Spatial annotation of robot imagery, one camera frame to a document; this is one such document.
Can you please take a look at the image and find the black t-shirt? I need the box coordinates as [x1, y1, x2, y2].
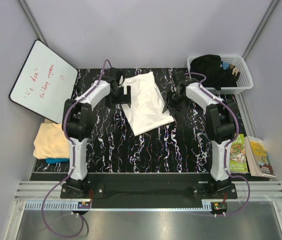
[190, 54, 240, 91]

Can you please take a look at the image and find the white flower print t-shirt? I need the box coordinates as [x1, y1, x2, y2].
[121, 71, 174, 136]

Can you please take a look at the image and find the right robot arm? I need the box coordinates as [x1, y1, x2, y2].
[164, 71, 239, 199]

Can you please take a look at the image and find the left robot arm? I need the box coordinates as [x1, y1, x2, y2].
[62, 67, 132, 198]

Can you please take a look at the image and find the beige item in basket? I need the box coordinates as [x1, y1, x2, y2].
[232, 66, 240, 76]

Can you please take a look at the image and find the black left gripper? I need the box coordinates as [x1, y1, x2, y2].
[106, 85, 131, 109]

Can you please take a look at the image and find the green treehouse book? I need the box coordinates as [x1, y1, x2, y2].
[229, 133, 248, 174]

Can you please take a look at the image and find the blue item in basket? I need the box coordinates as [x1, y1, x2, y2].
[222, 62, 232, 70]

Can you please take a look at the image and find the blue t-shirt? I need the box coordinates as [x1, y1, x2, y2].
[45, 158, 70, 164]

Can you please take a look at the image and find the yellow paperback book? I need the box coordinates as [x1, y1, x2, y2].
[244, 136, 276, 179]

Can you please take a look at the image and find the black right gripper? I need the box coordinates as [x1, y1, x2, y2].
[162, 90, 186, 116]

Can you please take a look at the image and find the beige t-shirt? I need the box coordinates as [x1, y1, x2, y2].
[33, 119, 70, 160]

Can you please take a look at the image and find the white plastic basket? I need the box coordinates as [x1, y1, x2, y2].
[186, 54, 254, 95]

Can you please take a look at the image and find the whiteboard with red writing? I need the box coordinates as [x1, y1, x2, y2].
[8, 40, 78, 124]

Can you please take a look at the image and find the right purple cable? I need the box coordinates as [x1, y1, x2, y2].
[184, 72, 252, 218]

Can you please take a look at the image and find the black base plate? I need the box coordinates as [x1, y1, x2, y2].
[60, 173, 238, 200]

